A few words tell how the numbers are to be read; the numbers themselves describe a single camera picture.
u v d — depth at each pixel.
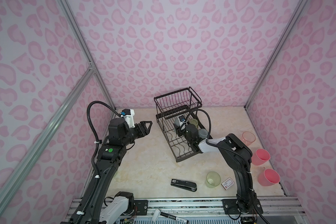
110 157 0.48
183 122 0.82
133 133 0.62
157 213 0.69
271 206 0.75
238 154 0.51
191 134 0.76
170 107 0.95
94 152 0.54
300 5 0.69
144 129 0.62
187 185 0.76
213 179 0.82
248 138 1.00
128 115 0.62
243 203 0.64
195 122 0.98
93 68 0.91
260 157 0.82
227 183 0.80
